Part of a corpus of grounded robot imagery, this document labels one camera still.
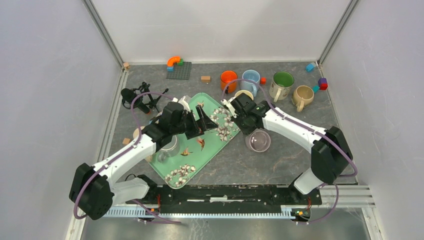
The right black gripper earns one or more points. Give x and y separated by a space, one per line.
246 131

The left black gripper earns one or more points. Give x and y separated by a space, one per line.
200 126

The mauve mug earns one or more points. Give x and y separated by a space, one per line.
258 141

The light blue ribbed mug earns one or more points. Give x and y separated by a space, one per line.
250 80

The floral cream mug green inside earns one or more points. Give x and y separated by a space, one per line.
281 85

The grey mug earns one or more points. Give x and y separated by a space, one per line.
169 150

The orange mug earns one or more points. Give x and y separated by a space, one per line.
225 78

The tan ceramic mug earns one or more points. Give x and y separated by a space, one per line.
302 96

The cream paisley mug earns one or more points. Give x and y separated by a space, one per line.
136 132

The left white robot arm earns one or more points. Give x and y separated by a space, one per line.
95 188

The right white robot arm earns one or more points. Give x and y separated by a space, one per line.
330 153

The green floral tray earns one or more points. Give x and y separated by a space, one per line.
195 153

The brown wooden block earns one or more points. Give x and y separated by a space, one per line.
205 79

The grey lego baseplate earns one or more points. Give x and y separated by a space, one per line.
180 72

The teal block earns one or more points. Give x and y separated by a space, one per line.
316 88

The orange curved block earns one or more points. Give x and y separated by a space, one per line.
174 61

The blue block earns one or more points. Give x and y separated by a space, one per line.
311 66

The purple red block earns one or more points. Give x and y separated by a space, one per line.
323 84

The small tan wooden block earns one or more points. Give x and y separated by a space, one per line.
126 141

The small wooden corner cube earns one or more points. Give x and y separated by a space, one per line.
126 66

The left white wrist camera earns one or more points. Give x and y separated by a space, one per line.
184 101

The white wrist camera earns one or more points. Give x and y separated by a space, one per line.
226 104
184 101

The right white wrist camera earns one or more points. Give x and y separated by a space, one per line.
226 104

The black mounting base rail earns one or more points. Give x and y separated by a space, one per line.
228 199

